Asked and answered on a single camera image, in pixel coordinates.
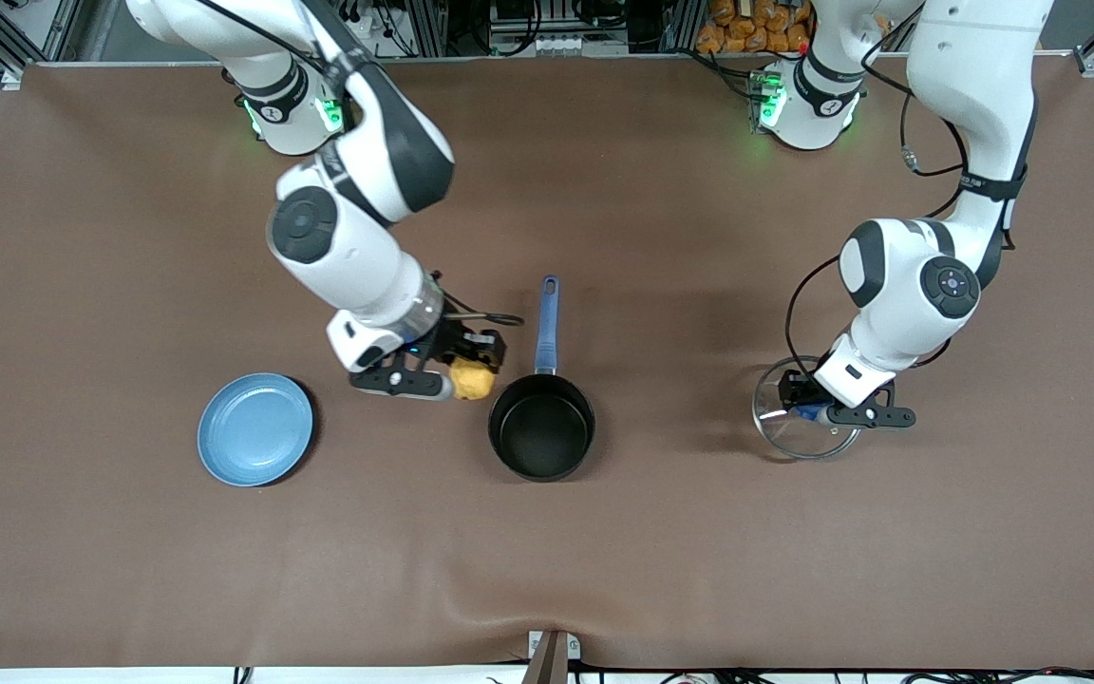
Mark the yellow potato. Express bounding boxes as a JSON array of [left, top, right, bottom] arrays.
[[450, 356, 497, 401]]

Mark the glass lid with blue knob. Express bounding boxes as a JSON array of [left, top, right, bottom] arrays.
[[753, 356, 863, 462]]

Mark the blue round plate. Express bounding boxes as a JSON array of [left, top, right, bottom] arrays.
[[198, 372, 315, 488]]

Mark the large table cover mat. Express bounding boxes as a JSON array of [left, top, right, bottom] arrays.
[[0, 52, 1094, 671]]

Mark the green lit base connector box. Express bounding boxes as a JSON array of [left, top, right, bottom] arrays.
[[748, 68, 787, 132], [317, 90, 351, 136]]

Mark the white power strip with plugs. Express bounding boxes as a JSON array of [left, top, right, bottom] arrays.
[[338, 0, 396, 41]]

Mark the pile of orange toy food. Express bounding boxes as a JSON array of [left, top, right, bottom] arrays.
[[696, 0, 812, 55]]

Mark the black pot with blue handle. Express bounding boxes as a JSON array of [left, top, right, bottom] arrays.
[[488, 275, 596, 483]]

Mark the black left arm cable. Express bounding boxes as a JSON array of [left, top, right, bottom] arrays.
[[784, 9, 1032, 405]]

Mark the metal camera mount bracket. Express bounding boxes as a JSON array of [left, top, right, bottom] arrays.
[[528, 630, 581, 684]]

